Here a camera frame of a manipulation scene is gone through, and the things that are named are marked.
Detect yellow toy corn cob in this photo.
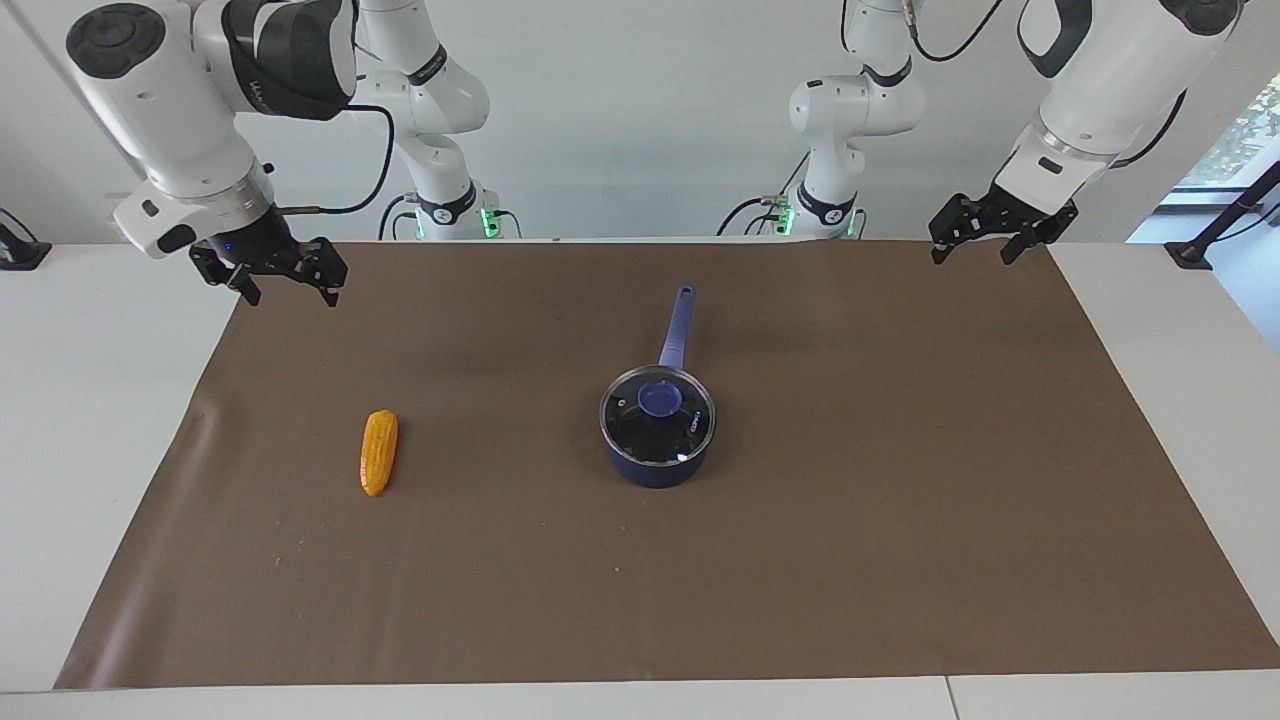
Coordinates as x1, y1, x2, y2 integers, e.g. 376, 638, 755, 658
360, 410, 399, 498

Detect glass lid with blue knob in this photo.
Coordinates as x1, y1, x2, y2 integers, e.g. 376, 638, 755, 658
599, 366, 717, 467

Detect window with green foliage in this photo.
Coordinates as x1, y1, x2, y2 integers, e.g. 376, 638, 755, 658
1175, 75, 1280, 191

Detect dark blue saucepan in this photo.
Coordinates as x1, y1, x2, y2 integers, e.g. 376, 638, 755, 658
598, 285, 717, 489

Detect brown table mat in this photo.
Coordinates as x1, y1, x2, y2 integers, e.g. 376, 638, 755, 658
55, 238, 1280, 691

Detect black right arm wrist cable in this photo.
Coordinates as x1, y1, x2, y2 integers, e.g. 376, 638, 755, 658
275, 103, 397, 216

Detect black arm wrist cable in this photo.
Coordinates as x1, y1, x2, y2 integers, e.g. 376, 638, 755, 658
1108, 90, 1188, 169
275, 103, 397, 216

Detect black left arm shoulder cable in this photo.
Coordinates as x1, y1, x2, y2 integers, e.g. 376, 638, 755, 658
903, 0, 1006, 64

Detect black left arm wrist cable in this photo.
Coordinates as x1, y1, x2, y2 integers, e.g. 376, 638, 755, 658
1108, 90, 1188, 169

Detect black left arm base cables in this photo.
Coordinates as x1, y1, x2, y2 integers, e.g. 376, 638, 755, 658
715, 150, 811, 238

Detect black camera stand pole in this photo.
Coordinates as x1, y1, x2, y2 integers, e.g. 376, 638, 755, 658
1165, 160, 1280, 271

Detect black table clamp mount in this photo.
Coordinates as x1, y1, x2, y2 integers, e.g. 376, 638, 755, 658
0, 208, 51, 271

